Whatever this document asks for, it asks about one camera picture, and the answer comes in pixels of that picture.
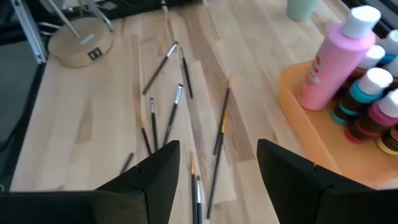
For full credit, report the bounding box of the small brown paint bottle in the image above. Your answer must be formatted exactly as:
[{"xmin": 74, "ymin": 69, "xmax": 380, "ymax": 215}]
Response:
[{"xmin": 340, "ymin": 44, "xmax": 386, "ymax": 94}]

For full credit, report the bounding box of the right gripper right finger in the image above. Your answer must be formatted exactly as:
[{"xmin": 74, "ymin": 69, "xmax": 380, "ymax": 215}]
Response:
[{"xmin": 256, "ymin": 138, "xmax": 398, "ymax": 224}]

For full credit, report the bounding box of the large pink paint bottle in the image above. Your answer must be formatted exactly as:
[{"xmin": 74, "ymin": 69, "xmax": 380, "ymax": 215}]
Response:
[{"xmin": 297, "ymin": 4, "xmax": 382, "ymax": 111}]

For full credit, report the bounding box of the thin dark paintbrush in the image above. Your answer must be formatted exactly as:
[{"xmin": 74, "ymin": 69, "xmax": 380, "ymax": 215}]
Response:
[{"xmin": 179, "ymin": 45, "xmax": 193, "ymax": 100}]

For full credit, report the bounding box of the dark paintbrush orange tip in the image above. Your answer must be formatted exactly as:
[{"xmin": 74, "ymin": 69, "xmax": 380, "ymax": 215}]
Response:
[
  {"xmin": 213, "ymin": 77, "xmax": 232, "ymax": 156},
  {"xmin": 136, "ymin": 111, "xmax": 153, "ymax": 156}
]

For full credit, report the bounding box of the pale green ribbed cup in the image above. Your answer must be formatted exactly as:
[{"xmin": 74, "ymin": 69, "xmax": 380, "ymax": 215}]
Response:
[{"xmin": 285, "ymin": 0, "xmax": 320, "ymax": 22}]

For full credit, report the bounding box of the silver aluminium bar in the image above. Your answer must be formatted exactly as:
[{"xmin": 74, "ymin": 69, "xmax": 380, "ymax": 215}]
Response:
[{"xmin": 10, "ymin": 0, "xmax": 48, "ymax": 65}]

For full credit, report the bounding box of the small magenta paint bottle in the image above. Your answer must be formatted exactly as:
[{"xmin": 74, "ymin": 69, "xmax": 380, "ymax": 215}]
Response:
[{"xmin": 344, "ymin": 89, "xmax": 398, "ymax": 144}]

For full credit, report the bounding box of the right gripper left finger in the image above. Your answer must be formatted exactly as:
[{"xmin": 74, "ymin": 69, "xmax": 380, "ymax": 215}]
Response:
[{"xmin": 0, "ymin": 139, "xmax": 182, "ymax": 224}]

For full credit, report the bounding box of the small teal paint bottle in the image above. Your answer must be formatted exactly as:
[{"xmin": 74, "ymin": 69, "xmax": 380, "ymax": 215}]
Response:
[{"xmin": 330, "ymin": 67, "xmax": 394, "ymax": 126}]

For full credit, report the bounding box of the dark paintbrush gold ferrule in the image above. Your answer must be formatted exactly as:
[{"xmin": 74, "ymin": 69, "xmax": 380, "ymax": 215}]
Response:
[
  {"xmin": 189, "ymin": 151, "xmax": 198, "ymax": 224},
  {"xmin": 206, "ymin": 114, "xmax": 227, "ymax": 219}
]

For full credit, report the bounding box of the black aluminium table frame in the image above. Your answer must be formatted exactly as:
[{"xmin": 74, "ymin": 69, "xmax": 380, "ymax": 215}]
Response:
[{"xmin": 0, "ymin": 0, "xmax": 398, "ymax": 192}]

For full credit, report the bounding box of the orange translucent plastic tray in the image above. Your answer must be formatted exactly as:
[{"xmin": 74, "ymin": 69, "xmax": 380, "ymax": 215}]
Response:
[{"xmin": 277, "ymin": 60, "xmax": 398, "ymax": 189}]

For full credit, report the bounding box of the small yellow paint bottle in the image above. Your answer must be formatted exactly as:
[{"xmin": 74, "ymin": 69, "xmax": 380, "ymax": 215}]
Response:
[{"xmin": 376, "ymin": 124, "xmax": 398, "ymax": 156}]

